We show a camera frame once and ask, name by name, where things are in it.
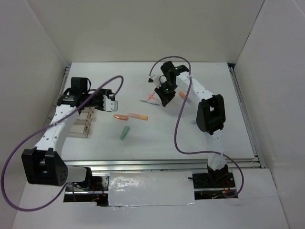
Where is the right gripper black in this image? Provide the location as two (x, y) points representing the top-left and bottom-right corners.
(154, 82), (178, 107)

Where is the grey thin pen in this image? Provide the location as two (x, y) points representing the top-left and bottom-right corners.
(139, 100), (162, 106)

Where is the orange pink highlighter marker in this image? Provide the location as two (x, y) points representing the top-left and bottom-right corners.
(127, 113), (148, 121)

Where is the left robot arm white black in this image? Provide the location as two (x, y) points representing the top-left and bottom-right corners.
(21, 77), (117, 186)

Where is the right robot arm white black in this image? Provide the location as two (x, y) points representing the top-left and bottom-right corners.
(154, 61), (229, 187)

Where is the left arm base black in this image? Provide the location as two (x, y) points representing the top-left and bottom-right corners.
(63, 176), (109, 207)

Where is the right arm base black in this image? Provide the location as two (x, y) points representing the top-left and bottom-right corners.
(188, 173), (238, 200)

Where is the orange capped clear marker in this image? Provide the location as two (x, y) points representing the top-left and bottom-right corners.
(179, 92), (192, 104)

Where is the clear drawer organizer middle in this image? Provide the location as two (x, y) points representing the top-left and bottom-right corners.
(47, 107), (95, 122)

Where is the clear drawer organizer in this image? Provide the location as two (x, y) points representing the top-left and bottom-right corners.
(47, 107), (95, 122)
(42, 118), (92, 139)
(52, 95), (60, 107)

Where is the clear drawer organizer near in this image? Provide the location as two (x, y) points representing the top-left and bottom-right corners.
(42, 118), (92, 139)

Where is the green translucent cap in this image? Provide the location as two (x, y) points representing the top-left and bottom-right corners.
(120, 126), (130, 140)

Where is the clear drawer organizer far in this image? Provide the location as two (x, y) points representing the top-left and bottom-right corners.
(52, 95), (60, 107)

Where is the white foil sheet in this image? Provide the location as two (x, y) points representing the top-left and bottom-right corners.
(108, 172), (195, 207)

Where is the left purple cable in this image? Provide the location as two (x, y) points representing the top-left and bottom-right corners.
(1, 75), (124, 212)

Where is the purple cable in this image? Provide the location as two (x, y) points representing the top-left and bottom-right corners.
(148, 56), (245, 198)
(1, 75), (124, 212)

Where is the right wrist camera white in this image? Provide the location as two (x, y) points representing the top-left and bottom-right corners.
(148, 74), (161, 87)

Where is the aluminium frame rail front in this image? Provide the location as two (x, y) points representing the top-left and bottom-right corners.
(61, 156), (260, 173)

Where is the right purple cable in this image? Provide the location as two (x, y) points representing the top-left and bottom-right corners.
(148, 56), (245, 198)

